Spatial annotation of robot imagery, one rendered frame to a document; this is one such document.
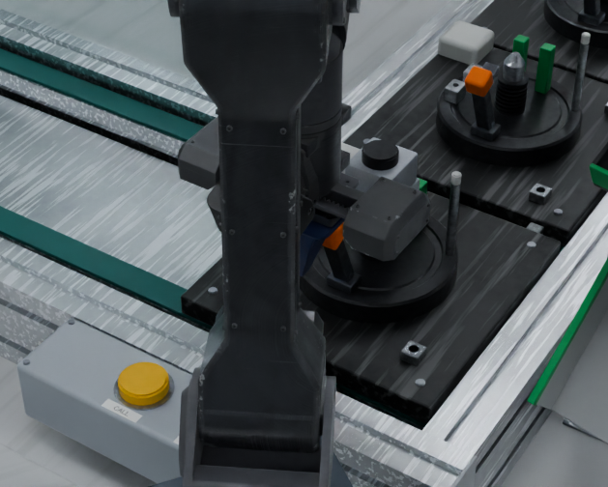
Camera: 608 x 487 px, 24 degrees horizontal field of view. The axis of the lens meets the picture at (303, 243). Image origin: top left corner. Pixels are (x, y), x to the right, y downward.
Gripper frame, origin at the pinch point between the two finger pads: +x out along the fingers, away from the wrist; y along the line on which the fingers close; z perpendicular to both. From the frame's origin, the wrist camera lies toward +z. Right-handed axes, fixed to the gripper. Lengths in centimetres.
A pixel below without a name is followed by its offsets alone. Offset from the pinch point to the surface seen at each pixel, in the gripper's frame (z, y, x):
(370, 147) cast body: -11.8, -1.0, -0.8
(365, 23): -62, -31, 23
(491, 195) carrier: -26.3, 3.7, 11.6
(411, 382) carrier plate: -1.6, 9.2, 11.7
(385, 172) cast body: -10.7, 1.1, 0.2
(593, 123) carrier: -42.1, 6.8, 11.6
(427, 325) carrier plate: -8.0, 7.2, 11.7
